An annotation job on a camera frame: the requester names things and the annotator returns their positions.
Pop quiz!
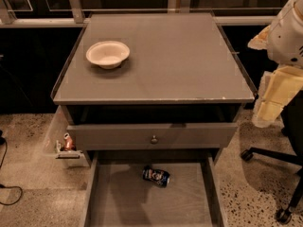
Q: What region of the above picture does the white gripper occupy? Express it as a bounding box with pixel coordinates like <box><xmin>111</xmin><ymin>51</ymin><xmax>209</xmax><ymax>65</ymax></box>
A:
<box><xmin>248</xmin><ymin>0</ymin><xmax>303</xmax><ymax>128</ymax></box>

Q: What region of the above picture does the blue pepsi can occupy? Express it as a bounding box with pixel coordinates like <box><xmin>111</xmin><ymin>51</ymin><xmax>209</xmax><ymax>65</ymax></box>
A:
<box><xmin>142</xmin><ymin>166</ymin><xmax>170</xmax><ymax>187</ymax></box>

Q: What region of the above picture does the grey top drawer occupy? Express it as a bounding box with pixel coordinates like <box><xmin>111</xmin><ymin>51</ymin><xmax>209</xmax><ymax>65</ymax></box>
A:
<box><xmin>67</xmin><ymin>123</ymin><xmax>237</xmax><ymax>150</ymax></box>

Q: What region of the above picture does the grey drawer cabinet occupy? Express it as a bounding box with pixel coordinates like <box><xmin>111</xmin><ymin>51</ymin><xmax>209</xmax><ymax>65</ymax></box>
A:
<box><xmin>50</xmin><ymin>12</ymin><xmax>258</xmax><ymax>163</ymax></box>

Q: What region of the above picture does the round metal drawer knob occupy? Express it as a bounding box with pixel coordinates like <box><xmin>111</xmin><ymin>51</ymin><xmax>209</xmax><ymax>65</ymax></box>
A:
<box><xmin>151</xmin><ymin>135</ymin><xmax>158</xmax><ymax>145</ymax></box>

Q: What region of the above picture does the open grey middle drawer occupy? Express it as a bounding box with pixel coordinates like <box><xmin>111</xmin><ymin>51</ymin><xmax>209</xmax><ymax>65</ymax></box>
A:
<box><xmin>80</xmin><ymin>149</ymin><xmax>228</xmax><ymax>227</ymax></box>

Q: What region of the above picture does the black office chair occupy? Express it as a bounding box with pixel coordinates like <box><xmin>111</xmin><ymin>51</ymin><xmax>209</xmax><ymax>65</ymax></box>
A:
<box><xmin>241</xmin><ymin>91</ymin><xmax>303</xmax><ymax>224</ymax></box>

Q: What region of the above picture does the white paper bowl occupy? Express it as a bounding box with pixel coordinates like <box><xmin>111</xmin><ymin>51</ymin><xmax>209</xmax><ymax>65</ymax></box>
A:
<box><xmin>86</xmin><ymin>41</ymin><xmax>130</xmax><ymax>69</ymax></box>

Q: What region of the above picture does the clear plastic side bin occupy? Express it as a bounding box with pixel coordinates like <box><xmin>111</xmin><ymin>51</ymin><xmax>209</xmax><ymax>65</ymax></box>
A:
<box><xmin>43</xmin><ymin>107</ymin><xmax>90</xmax><ymax>168</ymax></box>

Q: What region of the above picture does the metal window railing frame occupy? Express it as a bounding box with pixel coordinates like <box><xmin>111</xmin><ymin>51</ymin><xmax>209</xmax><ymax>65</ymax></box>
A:
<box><xmin>0</xmin><ymin>0</ymin><xmax>303</xmax><ymax>29</ymax></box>

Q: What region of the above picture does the black floor cable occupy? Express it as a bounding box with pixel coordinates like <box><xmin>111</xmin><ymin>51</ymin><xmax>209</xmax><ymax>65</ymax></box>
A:
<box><xmin>0</xmin><ymin>130</ymin><xmax>24</xmax><ymax>206</ymax></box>

